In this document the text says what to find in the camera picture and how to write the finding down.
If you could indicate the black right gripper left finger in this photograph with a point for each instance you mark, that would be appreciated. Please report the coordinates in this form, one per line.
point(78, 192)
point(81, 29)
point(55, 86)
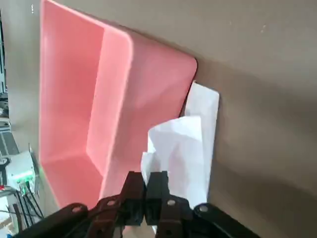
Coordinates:
point(133, 193)

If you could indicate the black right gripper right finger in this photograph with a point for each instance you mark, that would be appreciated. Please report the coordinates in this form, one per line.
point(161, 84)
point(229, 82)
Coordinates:
point(158, 196)

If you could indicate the white tissue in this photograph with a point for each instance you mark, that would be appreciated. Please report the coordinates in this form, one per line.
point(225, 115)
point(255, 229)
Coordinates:
point(188, 148)

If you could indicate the pink plastic container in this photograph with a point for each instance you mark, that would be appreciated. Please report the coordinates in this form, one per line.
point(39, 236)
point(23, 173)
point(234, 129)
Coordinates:
point(69, 86)

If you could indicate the aluminium base plate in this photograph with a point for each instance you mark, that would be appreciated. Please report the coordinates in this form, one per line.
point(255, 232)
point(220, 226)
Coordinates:
point(33, 158)

